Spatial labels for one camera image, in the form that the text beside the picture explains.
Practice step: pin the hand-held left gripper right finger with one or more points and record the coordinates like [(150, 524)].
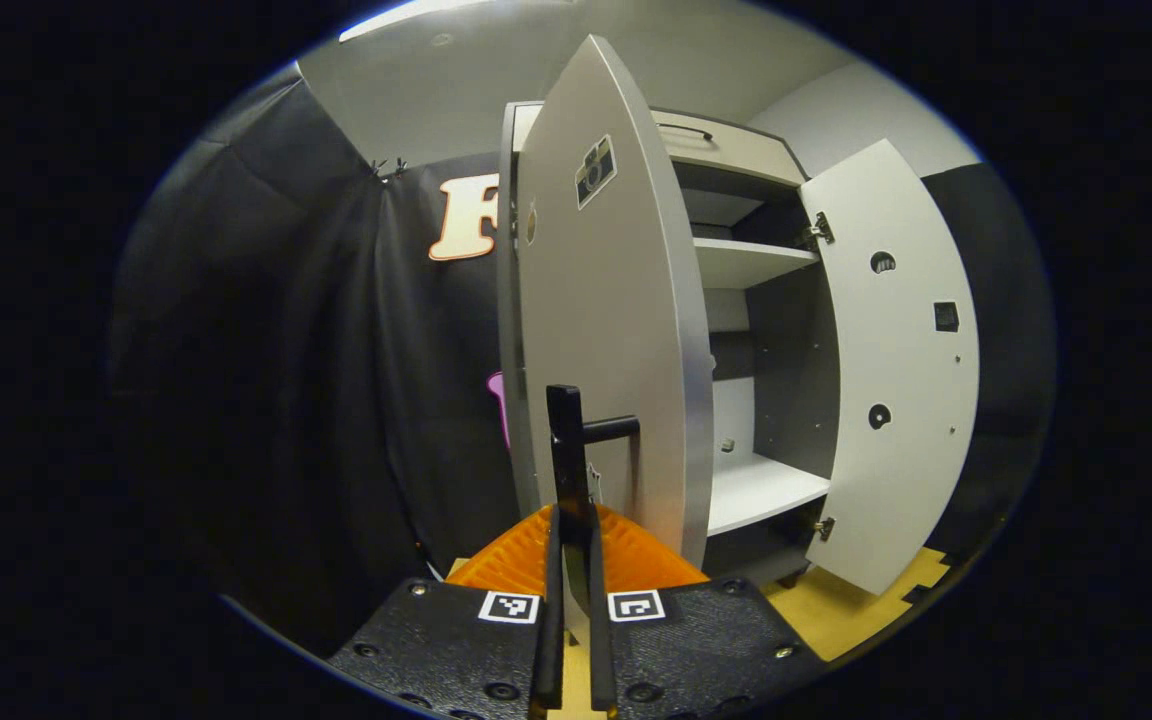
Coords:
[(600, 660)]

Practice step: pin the beige cabinet door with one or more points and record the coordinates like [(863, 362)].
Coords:
[(606, 300), (896, 350)]

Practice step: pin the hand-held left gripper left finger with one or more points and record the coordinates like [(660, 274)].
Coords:
[(548, 660)]

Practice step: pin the black backdrop cloth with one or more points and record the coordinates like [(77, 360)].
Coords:
[(286, 350)]

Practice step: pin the beige cabinet drawer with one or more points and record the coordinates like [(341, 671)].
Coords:
[(736, 155)]

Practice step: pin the grey double-door shoe cabinet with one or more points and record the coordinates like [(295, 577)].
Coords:
[(786, 350)]

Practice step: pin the metal door hinge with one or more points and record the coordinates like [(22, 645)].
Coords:
[(824, 528), (818, 232)]

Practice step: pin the white cabinet shelf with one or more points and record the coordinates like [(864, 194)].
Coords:
[(756, 490), (736, 262)]

